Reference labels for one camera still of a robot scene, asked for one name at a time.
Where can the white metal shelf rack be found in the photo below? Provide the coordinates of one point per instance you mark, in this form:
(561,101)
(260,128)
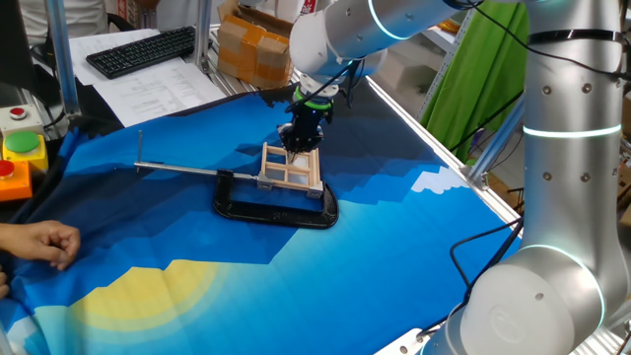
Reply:
(439,54)

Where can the miniature wooden sliding window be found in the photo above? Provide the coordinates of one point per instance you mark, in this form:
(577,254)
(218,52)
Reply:
(291,170)

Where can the person in white shirt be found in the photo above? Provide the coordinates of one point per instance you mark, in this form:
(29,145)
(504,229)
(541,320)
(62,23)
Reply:
(64,17)

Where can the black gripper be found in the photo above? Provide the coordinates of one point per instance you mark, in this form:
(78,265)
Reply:
(309,118)

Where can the black office chair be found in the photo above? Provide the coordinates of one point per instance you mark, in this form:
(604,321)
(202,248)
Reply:
(118,22)

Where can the black C-clamp with steel screw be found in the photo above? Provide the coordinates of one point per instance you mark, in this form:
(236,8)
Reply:
(276,214)

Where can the grey box with red button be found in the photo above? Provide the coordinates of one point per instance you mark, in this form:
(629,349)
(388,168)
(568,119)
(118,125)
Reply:
(20,120)

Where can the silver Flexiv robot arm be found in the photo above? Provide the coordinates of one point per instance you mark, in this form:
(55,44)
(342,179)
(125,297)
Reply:
(567,197)

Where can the person's bare hand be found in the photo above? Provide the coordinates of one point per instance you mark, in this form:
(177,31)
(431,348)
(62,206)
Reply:
(2,286)
(44,241)

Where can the blue printed landscape cloth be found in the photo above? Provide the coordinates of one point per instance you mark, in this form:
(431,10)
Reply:
(345,271)

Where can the orange tape roll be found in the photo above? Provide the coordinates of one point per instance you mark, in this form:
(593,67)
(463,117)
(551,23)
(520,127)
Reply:
(449,25)

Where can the orange box with red button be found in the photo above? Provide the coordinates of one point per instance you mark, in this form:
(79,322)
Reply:
(12,182)

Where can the aluminium frame post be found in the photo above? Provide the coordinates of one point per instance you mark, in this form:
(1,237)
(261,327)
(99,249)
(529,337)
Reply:
(61,59)
(495,143)
(202,34)

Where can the cardboard box with orange tape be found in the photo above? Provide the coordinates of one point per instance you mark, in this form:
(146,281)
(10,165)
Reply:
(251,49)

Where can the yellow box with green button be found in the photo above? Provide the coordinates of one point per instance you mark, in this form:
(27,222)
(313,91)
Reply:
(24,150)

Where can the black computer keyboard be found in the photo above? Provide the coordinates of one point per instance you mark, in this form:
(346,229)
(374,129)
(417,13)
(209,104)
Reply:
(143,51)

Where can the green fabric curtain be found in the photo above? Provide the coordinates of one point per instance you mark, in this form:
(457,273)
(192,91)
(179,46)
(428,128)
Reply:
(483,74)

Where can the black monitor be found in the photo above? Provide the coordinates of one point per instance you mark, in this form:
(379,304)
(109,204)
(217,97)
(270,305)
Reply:
(15,44)

